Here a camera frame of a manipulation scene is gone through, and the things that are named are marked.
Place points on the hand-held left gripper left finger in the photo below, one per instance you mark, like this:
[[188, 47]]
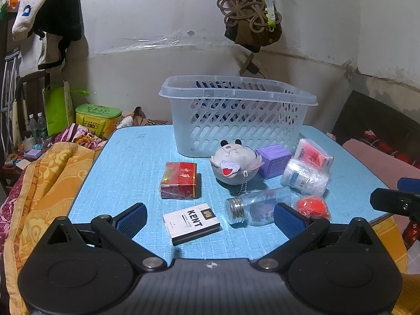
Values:
[[133, 220]]

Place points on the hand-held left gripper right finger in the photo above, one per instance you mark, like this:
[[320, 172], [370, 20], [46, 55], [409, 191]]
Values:
[[290, 222]]

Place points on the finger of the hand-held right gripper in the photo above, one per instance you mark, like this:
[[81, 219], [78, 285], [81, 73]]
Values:
[[390, 200], [408, 183]]

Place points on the red ball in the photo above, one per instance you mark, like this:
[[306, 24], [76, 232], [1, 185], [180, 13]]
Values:
[[311, 206]]

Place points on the glass jar with metal lid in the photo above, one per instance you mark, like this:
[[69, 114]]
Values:
[[259, 207]]

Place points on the clear cotton swab pack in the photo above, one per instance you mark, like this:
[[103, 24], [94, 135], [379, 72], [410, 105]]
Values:
[[303, 177]]

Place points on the white cigarette pack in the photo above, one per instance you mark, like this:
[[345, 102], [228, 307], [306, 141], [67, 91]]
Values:
[[190, 223]]

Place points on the purple small box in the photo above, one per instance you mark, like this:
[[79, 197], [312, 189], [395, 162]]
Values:
[[274, 163]]

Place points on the red cigarette pack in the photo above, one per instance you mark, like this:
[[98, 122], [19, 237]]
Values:
[[178, 178]]

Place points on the red white tissue pack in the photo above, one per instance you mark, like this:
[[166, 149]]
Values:
[[311, 155]]

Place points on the grey round plush toy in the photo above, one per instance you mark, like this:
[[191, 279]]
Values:
[[229, 167]]

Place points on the translucent plastic basket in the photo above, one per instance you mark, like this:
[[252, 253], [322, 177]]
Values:
[[178, 128]]

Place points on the red plaid cloth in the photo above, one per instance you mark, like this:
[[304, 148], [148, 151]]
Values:
[[384, 146]]

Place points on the dark wooden headboard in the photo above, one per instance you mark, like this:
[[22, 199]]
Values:
[[377, 118]]

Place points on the orange patterned blanket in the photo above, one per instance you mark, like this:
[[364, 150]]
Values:
[[46, 183]]

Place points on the white printed packet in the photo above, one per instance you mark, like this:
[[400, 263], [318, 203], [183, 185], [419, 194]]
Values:
[[124, 122]]

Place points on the brown paper bag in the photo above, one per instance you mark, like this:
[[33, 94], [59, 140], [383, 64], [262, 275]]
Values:
[[139, 118]]

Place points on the yellow-green tin box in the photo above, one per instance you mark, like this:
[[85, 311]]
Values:
[[96, 118]]

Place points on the lilac flat box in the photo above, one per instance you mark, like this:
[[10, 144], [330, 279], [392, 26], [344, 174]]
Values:
[[33, 154]]

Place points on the white small jar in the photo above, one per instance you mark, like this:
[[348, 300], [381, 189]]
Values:
[[29, 143]]

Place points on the clear water bottle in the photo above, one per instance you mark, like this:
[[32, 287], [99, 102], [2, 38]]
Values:
[[31, 128], [41, 125]]

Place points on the green shopping bag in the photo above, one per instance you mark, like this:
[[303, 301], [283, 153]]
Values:
[[57, 111]]

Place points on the blue fabric bag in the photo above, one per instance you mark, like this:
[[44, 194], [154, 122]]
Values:
[[213, 84]]

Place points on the dark wooden chair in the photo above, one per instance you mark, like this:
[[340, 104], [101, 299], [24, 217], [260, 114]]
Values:
[[29, 88]]

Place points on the metal crutches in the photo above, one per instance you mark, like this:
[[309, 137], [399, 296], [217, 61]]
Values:
[[7, 98]]

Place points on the brown hanging bag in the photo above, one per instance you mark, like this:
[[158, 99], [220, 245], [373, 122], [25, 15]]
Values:
[[259, 37]]

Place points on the black hanging garment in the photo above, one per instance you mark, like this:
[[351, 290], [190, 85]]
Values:
[[65, 10]]

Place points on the white scarf with blue letters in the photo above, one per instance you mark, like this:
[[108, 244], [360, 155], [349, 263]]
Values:
[[31, 6]]

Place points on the wall socket with charger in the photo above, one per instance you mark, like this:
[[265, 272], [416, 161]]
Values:
[[249, 65]]

